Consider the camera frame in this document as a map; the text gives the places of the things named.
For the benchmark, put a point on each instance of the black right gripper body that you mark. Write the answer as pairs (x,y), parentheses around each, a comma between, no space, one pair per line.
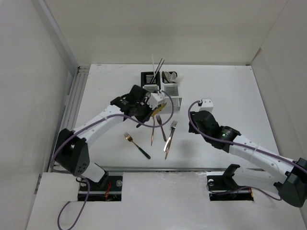
(191,129)

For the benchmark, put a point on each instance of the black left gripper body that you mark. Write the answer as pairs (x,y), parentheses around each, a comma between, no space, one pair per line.
(143,111)

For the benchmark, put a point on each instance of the gold knife green handle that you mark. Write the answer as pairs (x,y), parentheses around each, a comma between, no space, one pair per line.
(158,109)

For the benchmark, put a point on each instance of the silver copper fork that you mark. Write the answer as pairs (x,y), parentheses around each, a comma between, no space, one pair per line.
(173,127)

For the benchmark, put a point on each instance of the gold fork green handle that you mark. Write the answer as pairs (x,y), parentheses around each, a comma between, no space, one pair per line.
(130,139)

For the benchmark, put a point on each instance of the copper knife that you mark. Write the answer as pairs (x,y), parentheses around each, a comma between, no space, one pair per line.
(152,135)

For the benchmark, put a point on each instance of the copper spoon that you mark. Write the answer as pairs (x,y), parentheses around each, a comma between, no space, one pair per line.
(164,77)

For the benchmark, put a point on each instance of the small white ceramic spoon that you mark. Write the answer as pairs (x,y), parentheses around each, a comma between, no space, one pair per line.
(173,77)

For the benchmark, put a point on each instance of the large white ceramic spoon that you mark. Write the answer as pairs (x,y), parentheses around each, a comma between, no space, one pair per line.
(168,77)

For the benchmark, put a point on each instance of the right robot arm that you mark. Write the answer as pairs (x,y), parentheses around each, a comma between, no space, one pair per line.
(283,176)

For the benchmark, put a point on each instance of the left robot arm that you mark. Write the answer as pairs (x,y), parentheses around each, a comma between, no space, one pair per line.
(72,147)

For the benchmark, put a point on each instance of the black slotted utensil container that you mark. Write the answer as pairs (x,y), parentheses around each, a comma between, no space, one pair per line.
(149,83)

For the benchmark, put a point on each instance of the white slotted utensil container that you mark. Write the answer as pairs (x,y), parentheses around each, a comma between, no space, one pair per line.
(173,90)

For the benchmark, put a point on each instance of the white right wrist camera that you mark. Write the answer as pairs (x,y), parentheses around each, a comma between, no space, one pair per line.
(205,104)

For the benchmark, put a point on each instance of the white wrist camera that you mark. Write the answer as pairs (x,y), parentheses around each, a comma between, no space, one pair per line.
(155,100)
(205,104)

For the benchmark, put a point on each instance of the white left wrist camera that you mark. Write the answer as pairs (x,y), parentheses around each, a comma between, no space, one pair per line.
(155,100)

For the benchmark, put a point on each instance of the aluminium rail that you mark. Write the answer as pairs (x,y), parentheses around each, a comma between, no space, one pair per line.
(236,101)

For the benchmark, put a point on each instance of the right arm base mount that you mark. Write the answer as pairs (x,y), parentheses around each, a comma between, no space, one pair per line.
(222,187)

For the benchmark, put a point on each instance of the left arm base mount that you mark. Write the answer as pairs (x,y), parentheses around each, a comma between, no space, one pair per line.
(111,192)

